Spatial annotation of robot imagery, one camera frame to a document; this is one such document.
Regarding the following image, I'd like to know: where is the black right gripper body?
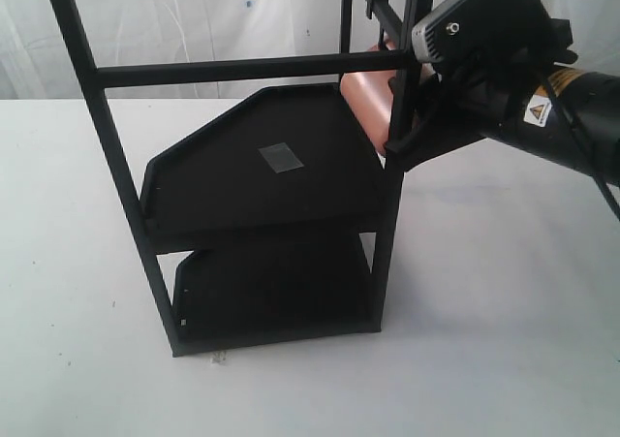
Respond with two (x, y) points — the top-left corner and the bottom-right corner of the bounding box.
(387, 4), (576, 171)

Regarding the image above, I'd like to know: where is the terracotta ceramic mug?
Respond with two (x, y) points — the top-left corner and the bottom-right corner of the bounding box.
(339, 42), (436, 158)

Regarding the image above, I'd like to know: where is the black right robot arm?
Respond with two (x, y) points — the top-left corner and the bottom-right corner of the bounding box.
(386, 0), (619, 187)

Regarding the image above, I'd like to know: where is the black sliding hook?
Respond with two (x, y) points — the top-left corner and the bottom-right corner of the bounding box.
(365, 0), (388, 19)

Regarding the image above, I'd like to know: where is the grey tape patch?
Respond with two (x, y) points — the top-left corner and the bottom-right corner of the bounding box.
(259, 142), (304, 173)

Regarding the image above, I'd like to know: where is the black metal shelf rack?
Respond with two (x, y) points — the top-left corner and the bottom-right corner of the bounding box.
(49, 0), (418, 357)

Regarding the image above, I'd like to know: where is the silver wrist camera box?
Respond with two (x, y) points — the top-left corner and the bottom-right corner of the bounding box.
(412, 0), (545, 64)

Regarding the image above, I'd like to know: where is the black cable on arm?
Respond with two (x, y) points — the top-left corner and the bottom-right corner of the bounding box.
(536, 68), (620, 225)

